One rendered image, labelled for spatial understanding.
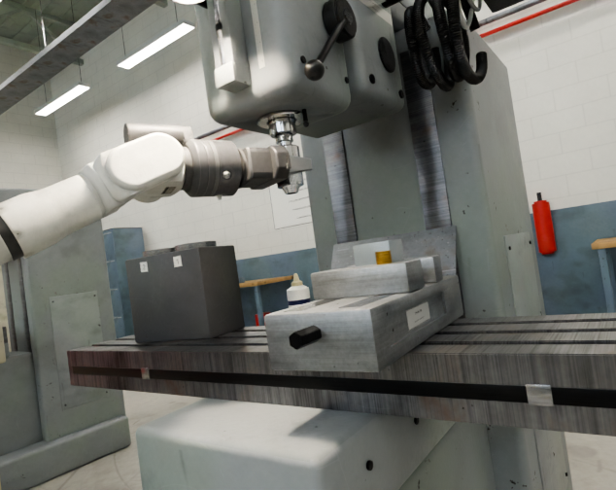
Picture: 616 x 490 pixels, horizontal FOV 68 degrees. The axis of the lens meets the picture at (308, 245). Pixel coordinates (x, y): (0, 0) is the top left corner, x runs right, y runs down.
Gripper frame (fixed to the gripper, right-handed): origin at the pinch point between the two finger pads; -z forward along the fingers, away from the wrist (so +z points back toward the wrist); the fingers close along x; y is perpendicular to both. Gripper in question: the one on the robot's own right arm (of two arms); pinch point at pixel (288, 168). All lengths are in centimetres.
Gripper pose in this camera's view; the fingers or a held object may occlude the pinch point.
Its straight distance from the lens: 80.6
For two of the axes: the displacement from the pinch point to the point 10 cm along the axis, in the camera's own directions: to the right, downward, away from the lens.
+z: -8.3, 0.9, -5.4
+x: -5.3, 1.0, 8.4
